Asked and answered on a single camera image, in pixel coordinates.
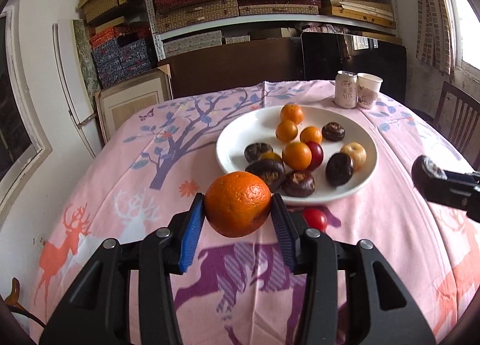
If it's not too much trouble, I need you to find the dark brown board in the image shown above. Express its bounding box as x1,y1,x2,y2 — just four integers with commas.
159,38,304,98

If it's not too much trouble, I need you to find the dark wooden chair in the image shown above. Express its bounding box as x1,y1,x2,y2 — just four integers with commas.
414,81,479,171

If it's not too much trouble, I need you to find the orange tangerine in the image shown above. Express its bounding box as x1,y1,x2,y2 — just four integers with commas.
299,126,323,144
276,120,298,143
280,104,304,125

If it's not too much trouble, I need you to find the stack of blue patterned boxes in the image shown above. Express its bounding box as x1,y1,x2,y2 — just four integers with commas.
92,39,151,89

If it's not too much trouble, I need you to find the pink deer-print tablecloth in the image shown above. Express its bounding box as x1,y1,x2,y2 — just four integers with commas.
30,81,479,344

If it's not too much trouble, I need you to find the checkered curtain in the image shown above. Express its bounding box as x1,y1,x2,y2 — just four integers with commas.
416,0,458,77

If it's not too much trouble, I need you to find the dark brown fruit table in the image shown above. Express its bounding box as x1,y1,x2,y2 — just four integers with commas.
325,152,354,187
321,121,346,142
245,159,286,193

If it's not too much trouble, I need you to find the dark brown fruit on plate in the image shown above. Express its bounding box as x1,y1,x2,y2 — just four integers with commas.
243,142,272,164

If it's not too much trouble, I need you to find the dark brown fruit front plate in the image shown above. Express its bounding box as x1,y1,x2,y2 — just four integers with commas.
281,170,316,198

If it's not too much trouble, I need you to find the pale yellow fruit on plate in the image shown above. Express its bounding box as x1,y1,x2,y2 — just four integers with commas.
340,142,367,171

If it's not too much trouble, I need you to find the white oval plate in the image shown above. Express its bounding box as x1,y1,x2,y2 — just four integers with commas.
216,105,377,206

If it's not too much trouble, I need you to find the yellow-orange fruit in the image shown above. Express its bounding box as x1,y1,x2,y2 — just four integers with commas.
282,142,312,171

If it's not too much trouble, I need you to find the large orange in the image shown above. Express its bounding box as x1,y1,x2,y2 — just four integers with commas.
204,171,272,238

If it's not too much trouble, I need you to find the black cable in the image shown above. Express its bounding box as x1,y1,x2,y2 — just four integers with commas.
6,308,48,330

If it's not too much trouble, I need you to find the red plum on plate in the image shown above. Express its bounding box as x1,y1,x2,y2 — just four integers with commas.
306,141,324,171

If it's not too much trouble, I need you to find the white leaning board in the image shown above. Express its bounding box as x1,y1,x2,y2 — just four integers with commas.
53,19,103,157

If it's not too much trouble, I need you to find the framed picture leaning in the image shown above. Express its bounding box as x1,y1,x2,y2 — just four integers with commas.
95,64,172,143

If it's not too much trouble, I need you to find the dark brown fruit table front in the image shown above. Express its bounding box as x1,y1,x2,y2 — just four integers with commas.
245,159,286,193

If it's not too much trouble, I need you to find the white beverage can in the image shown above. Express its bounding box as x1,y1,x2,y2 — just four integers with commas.
334,70,357,110

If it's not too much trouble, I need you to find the black glossy panel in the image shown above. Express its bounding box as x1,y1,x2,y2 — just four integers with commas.
300,32,407,104

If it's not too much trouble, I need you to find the red plum on table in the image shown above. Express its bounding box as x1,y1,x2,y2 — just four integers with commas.
302,208,328,232

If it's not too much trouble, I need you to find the white paper cup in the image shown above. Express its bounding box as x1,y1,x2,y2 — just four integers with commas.
357,73,383,110

